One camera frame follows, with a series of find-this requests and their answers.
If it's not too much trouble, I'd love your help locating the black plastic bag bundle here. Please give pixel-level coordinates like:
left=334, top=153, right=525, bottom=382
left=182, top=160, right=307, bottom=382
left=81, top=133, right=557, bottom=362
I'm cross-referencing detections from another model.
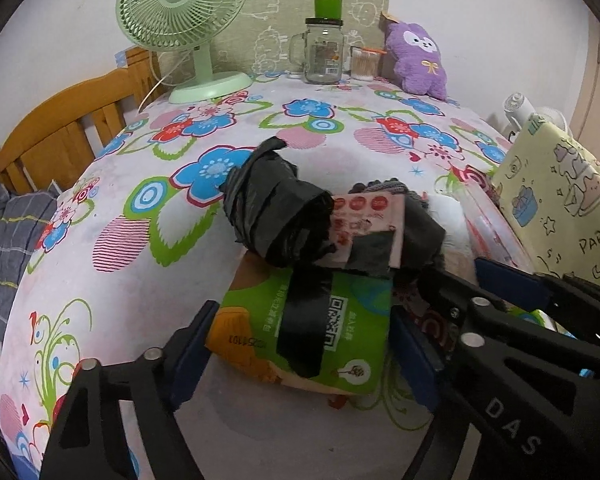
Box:
left=220, top=136, right=336, bottom=268

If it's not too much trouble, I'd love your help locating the dark grey sock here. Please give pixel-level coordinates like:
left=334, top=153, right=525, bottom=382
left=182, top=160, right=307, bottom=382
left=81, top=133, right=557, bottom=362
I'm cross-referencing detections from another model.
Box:
left=349, top=178, right=445, bottom=284

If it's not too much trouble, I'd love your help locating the clear plastic package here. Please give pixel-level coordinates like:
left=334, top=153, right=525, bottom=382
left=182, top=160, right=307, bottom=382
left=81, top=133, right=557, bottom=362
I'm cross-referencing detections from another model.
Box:
left=428, top=182, right=534, bottom=284

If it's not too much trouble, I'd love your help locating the green tissue pack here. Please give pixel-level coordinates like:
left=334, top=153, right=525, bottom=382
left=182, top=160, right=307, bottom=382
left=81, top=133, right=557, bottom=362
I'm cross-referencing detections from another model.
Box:
left=206, top=252, right=391, bottom=396

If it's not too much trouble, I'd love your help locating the yellow cartoon storage box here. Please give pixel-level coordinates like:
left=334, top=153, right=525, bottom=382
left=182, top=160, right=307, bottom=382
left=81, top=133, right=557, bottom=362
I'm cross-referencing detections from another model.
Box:
left=492, top=114, right=600, bottom=286

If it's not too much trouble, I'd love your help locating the green desk fan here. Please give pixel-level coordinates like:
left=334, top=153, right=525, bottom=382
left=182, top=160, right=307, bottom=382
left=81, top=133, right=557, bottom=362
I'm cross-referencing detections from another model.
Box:
left=116, top=0, right=252, bottom=104

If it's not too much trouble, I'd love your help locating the wooden bed headboard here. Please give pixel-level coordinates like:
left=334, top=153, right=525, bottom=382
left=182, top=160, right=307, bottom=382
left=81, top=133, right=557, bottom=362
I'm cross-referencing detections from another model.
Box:
left=0, top=47, right=157, bottom=195

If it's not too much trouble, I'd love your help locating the purple plush bunny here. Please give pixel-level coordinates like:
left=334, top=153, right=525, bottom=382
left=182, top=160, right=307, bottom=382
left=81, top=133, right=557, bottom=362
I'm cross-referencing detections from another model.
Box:
left=386, top=21, right=448, bottom=101

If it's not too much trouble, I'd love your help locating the green patterned wall board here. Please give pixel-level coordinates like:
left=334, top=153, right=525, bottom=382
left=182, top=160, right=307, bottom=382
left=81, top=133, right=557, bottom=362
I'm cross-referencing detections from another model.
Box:
left=157, top=0, right=392, bottom=86

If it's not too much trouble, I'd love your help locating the floral tablecloth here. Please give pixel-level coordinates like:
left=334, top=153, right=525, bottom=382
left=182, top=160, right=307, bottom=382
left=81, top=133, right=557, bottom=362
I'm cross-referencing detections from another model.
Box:
left=0, top=76, right=510, bottom=479

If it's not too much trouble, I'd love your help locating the glass mason jar mug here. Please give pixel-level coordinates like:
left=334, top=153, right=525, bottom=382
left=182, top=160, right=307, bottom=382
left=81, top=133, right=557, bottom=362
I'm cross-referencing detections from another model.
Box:
left=288, top=18, right=344, bottom=84

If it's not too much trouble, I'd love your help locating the grey plaid pillow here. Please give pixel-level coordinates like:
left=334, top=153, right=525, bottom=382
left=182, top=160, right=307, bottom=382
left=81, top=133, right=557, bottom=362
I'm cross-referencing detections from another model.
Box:
left=0, top=184, right=57, bottom=341

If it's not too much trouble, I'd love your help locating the pink tissue pack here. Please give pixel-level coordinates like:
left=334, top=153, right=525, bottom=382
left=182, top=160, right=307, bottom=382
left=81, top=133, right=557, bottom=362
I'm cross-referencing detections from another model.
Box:
left=317, top=192, right=405, bottom=269

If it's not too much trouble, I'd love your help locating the green cup on jar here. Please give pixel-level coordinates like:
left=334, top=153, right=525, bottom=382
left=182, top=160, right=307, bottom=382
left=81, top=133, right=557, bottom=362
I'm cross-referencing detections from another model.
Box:
left=314, top=0, right=342, bottom=21

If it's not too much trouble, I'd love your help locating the white floor fan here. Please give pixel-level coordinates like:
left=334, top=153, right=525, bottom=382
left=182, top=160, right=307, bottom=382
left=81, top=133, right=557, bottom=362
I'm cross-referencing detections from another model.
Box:
left=501, top=92, right=573, bottom=144

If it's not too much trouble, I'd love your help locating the toothpick jar orange lid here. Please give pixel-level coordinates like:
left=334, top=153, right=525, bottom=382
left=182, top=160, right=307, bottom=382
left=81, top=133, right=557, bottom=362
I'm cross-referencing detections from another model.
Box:
left=350, top=46, right=386, bottom=81

